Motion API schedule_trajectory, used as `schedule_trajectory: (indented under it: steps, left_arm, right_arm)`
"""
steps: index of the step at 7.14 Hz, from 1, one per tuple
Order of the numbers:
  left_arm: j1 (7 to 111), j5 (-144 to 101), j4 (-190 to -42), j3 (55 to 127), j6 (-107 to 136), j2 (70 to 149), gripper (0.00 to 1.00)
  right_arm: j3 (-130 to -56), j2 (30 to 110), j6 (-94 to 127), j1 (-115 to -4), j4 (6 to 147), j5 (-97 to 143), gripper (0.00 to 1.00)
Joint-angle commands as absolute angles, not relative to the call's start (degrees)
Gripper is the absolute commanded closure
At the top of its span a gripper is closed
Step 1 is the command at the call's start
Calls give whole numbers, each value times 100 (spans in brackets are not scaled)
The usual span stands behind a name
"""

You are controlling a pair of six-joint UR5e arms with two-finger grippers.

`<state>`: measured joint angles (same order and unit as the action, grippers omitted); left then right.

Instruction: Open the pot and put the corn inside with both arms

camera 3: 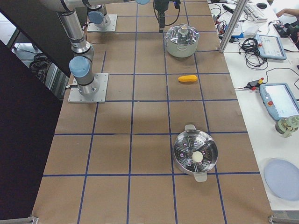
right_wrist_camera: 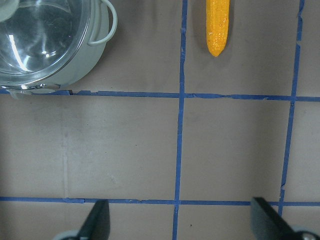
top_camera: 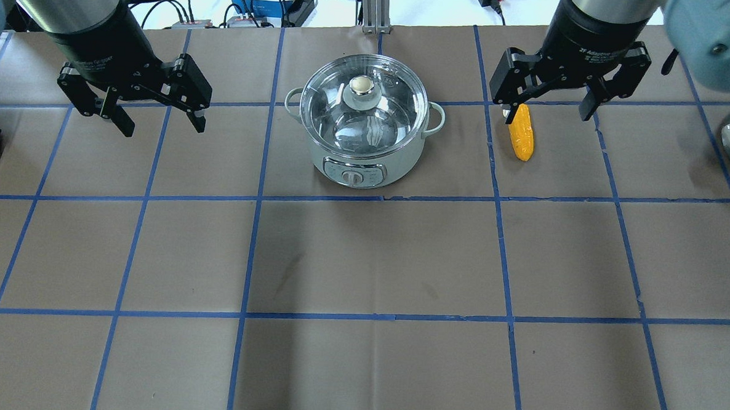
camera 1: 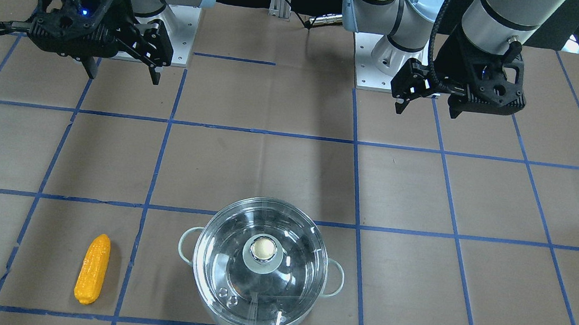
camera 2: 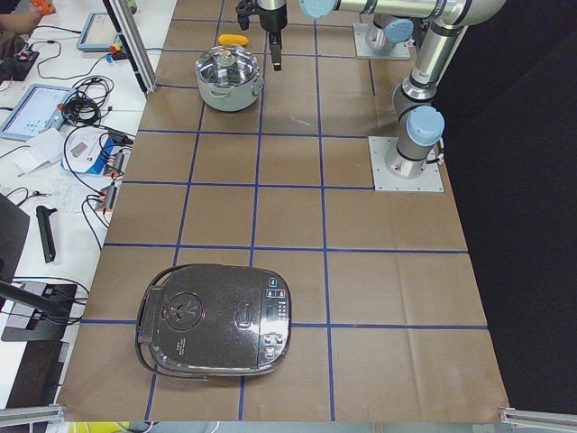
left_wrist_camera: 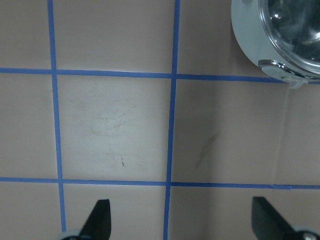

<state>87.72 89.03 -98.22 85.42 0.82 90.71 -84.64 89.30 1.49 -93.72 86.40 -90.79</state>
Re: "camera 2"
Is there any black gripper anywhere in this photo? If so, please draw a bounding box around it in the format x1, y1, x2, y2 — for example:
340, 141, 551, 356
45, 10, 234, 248
235, 0, 258, 30
256, 0, 288, 71

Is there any black bar tool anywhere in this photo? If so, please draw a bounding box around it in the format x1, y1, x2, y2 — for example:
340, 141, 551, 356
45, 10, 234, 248
36, 206, 57, 263

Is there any dark rice cooker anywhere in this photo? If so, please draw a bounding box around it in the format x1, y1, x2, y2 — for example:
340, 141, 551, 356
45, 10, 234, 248
134, 263, 291, 380

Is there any teach pendant tablet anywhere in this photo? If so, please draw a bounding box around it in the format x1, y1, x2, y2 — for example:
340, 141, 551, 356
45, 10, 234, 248
77, 13, 120, 52
1, 84, 74, 142

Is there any aluminium frame post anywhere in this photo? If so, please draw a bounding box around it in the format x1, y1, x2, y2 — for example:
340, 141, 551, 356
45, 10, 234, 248
103, 0, 157, 96

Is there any blue white box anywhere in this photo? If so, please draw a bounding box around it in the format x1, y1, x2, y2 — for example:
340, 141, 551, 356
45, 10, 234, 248
60, 126, 127, 174

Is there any yellow corn cob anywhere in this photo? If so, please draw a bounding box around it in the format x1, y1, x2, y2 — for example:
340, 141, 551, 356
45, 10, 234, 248
217, 33, 250, 47

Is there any black cable bundle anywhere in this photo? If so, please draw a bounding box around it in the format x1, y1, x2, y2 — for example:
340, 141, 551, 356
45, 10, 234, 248
62, 76, 114, 127

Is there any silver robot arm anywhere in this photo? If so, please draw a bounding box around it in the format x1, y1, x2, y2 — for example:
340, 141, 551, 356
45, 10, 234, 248
235, 1, 414, 60
299, 1, 505, 180

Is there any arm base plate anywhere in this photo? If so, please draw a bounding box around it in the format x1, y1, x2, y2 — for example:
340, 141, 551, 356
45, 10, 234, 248
368, 136, 444, 193
353, 23, 411, 61

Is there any far teach pendant tablet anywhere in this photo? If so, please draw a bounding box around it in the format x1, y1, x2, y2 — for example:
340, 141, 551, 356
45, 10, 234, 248
77, 13, 120, 52

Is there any glass pot lid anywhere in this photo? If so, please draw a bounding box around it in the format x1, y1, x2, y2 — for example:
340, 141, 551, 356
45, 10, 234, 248
196, 45, 260, 88

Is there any pale green electric pot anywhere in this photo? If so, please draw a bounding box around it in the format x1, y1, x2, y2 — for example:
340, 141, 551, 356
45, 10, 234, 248
196, 44, 263, 112

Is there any brown paper table cover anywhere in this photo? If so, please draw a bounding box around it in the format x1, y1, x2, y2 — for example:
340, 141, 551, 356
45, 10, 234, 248
60, 1, 508, 422

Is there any near teach pendant tablet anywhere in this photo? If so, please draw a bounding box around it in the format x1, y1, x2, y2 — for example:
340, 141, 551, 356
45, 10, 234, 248
1, 84, 74, 142

